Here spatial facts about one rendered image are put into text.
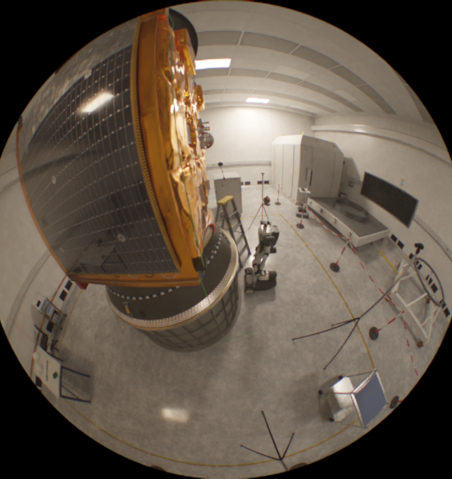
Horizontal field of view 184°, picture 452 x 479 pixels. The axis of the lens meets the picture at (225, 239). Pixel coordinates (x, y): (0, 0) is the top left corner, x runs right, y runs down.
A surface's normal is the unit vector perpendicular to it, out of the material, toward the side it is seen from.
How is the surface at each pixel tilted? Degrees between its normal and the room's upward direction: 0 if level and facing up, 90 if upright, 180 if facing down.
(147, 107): 90
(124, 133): 90
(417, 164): 90
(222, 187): 90
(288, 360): 0
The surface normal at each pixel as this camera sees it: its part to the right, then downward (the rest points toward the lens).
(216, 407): -0.09, -0.80
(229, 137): 0.10, 0.59
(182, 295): 0.48, 0.02
